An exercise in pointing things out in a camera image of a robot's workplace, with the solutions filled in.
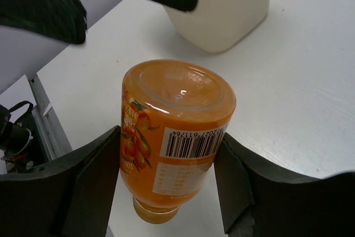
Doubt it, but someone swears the orange juice bottle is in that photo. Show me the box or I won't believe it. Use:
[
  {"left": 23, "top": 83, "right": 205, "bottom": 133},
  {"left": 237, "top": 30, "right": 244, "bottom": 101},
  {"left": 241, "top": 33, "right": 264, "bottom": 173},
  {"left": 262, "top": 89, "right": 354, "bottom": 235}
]
[{"left": 120, "top": 59, "right": 236, "bottom": 224}]

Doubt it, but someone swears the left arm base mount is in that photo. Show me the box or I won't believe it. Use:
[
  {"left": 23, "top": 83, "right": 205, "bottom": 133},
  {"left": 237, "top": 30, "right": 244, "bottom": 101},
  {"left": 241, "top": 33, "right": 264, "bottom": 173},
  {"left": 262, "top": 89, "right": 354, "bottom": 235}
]
[{"left": 1, "top": 100, "right": 48, "bottom": 175}]

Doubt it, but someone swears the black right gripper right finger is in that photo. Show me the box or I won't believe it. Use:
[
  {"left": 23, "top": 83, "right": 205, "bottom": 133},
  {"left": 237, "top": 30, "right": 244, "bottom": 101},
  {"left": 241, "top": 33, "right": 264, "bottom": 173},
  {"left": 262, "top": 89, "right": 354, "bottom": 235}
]
[{"left": 214, "top": 134, "right": 354, "bottom": 236}]

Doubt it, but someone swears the aluminium front rail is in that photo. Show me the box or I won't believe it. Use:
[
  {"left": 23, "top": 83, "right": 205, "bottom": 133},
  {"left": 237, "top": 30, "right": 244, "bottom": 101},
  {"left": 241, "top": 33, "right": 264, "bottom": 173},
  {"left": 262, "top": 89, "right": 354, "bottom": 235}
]
[{"left": 29, "top": 75, "right": 73, "bottom": 160}]

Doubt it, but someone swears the cream plastic bin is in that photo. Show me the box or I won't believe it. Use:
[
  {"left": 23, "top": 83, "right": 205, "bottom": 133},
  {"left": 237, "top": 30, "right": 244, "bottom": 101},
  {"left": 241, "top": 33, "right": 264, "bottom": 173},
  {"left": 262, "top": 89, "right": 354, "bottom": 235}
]
[{"left": 165, "top": 0, "right": 270, "bottom": 53}]

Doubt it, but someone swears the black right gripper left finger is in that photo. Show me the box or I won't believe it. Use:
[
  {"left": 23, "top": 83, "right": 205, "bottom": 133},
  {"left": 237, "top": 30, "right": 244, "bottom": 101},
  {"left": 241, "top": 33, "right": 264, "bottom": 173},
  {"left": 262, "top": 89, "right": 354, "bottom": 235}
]
[{"left": 1, "top": 126, "right": 120, "bottom": 236}]

